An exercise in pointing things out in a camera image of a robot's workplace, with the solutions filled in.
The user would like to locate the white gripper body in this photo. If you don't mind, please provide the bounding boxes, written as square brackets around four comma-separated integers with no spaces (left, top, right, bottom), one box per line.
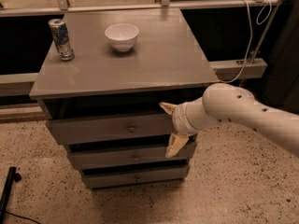
[172,102,199,136]

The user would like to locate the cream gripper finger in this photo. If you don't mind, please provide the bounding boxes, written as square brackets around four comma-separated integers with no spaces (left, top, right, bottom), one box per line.
[165,133,189,158]
[159,102,177,115]

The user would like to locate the grey top drawer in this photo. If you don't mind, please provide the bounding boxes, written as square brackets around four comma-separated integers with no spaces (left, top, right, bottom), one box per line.
[46,113,172,145]

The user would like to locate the grey drawer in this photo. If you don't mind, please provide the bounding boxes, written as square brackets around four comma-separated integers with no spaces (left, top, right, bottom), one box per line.
[82,164,190,189]
[67,142,196,170]
[46,113,172,145]

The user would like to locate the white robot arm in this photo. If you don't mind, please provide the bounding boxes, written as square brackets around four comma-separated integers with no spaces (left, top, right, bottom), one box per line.
[160,83,299,158]

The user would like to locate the grey wooden drawer cabinet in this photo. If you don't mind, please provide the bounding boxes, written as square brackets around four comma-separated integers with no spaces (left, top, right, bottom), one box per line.
[30,8,217,189]

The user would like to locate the grey bottom drawer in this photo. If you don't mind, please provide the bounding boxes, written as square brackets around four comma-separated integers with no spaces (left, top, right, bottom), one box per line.
[82,164,190,189]

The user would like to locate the grey middle drawer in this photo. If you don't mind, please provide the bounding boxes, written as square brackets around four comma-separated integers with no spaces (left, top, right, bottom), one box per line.
[67,142,196,170]

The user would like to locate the white ceramic bowl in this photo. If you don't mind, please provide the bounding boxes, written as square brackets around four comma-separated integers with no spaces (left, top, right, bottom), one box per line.
[105,23,139,52]

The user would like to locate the blue silver drink can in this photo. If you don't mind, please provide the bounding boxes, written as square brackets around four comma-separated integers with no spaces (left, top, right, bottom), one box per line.
[48,19,75,61]

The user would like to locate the thin metal diagonal rod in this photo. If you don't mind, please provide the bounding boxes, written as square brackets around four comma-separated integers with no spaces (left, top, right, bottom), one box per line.
[239,0,283,75]

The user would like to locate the black stand leg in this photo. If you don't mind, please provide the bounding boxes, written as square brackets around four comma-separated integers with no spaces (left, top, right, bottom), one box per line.
[0,166,17,224]

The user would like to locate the grey metal railing frame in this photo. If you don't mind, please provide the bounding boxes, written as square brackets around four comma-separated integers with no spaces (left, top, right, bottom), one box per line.
[0,0,281,98]

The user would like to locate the white hanging cable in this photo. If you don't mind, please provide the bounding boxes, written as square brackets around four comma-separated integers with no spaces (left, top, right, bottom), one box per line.
[216,0,273,85]

